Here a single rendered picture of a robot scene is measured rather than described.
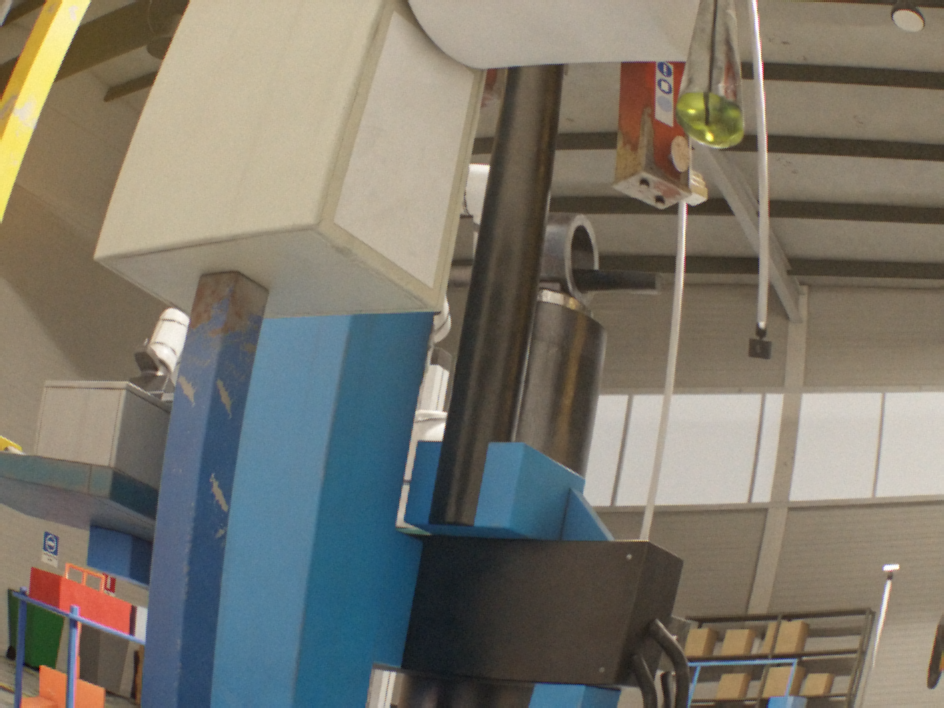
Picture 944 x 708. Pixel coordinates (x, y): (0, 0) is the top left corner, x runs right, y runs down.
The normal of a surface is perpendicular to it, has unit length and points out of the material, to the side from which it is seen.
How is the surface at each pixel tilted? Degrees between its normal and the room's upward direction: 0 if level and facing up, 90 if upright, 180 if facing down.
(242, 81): 90
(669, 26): 90
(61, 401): 90
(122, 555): 90
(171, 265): 180
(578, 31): 169
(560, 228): 76
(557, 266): 121
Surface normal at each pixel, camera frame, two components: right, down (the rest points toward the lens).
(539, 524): 0.85, 0.00
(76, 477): -0.51, -0.32
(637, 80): -0.89, -0.26
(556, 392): 0.33, -0.21
